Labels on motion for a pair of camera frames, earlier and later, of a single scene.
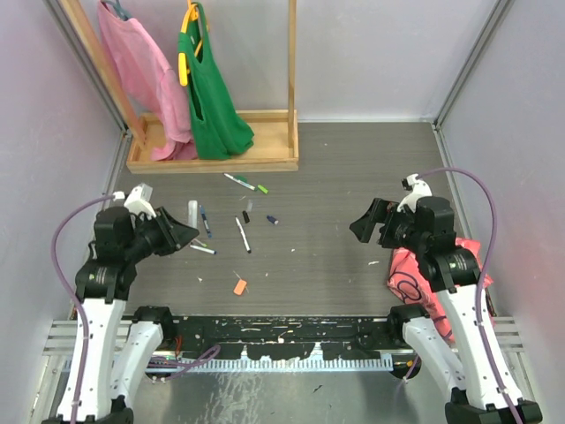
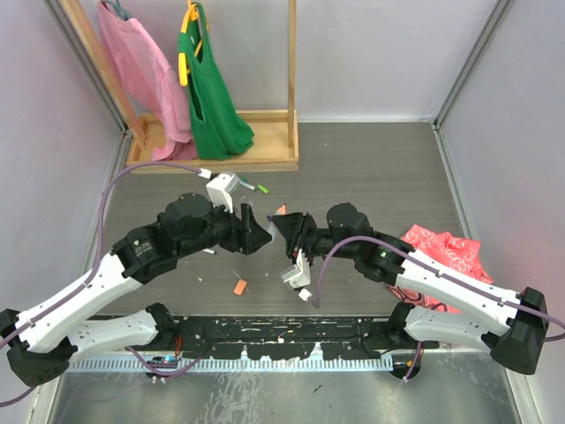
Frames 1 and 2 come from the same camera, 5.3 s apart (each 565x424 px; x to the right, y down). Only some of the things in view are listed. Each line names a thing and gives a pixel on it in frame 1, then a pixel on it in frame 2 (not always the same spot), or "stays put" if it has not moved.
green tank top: [221, 129] stays put
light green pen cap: [263, 188] stays put
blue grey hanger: [116, 3] stays put
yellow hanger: [183, 67] stays put
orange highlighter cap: [239, 287] stays put
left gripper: [178, 234] to [246, 234]
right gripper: [380, 210] to [295, 227]
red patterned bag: [408, 280] to [448, 251]
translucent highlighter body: [192, 214] to [273, 230]
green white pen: [242, 182] stays put
